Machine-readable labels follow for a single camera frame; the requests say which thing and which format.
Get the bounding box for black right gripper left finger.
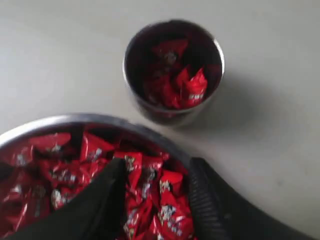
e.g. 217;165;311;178
7;158;127;240

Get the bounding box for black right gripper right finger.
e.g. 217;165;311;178
188;157;310;240

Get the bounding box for round steel bowl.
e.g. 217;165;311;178
0;113;193;176

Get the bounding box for pile of red candies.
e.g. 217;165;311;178
0;131;196;240

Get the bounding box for red candies in cup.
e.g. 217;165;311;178
143;38;208;110

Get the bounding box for steel cup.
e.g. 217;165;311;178
122;19;225;126

